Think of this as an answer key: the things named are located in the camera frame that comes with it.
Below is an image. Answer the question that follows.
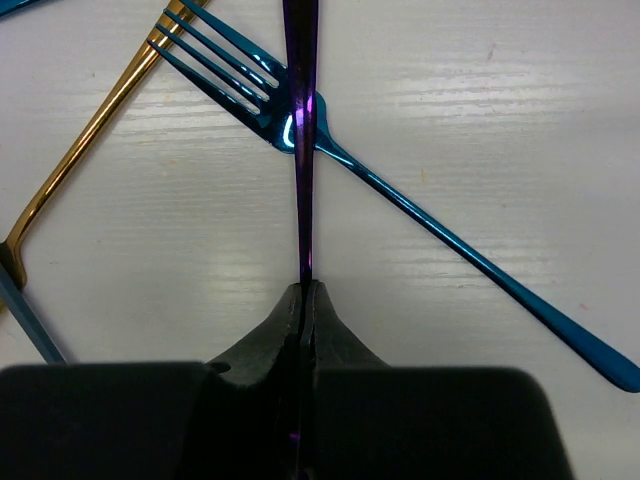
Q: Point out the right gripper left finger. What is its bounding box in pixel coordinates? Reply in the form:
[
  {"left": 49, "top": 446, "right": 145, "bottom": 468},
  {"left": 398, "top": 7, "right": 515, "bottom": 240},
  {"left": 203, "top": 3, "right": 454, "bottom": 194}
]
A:
[{"left": 209, "top": 283, "right": 305, "bottom": 479}]

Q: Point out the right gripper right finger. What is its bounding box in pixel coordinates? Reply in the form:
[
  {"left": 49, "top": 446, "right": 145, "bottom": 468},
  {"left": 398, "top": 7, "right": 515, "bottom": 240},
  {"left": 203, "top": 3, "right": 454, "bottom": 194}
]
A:
[{"left": 301, "top": 280, "right": 388, "bottom": 479}]

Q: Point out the purple spoon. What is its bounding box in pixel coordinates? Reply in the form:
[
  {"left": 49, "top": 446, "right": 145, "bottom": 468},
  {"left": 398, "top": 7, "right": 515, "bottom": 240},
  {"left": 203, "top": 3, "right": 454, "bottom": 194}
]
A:
[{"left": 280, "top": 0, "right": 319, "bottom": 480}]

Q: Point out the blue fork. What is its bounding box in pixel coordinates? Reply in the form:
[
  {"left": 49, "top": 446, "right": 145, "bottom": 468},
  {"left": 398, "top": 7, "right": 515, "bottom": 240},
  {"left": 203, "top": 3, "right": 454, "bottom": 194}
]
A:
[{"left": 150, "top": 1, "right": 639, "bottom": 393}]

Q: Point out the blue chopstick diagonal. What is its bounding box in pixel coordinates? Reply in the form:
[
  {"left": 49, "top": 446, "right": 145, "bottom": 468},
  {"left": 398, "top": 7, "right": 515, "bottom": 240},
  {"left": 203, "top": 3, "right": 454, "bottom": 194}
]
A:
[{"left": 1, "top": 267, "right": 66, "bottom": 364}]

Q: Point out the gold fork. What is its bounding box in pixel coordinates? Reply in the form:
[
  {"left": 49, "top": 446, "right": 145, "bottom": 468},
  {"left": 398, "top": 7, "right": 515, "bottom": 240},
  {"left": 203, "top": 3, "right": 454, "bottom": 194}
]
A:
[{"left": 1, "top": 1, "right": 194, "bottom": 289}]

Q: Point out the blue chopstick horizontal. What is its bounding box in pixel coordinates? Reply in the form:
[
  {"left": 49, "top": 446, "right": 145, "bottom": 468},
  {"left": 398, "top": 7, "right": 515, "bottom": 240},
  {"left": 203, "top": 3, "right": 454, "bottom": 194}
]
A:
[{"left": 0, "top": 0, "right": 40, "bottom": 18}]

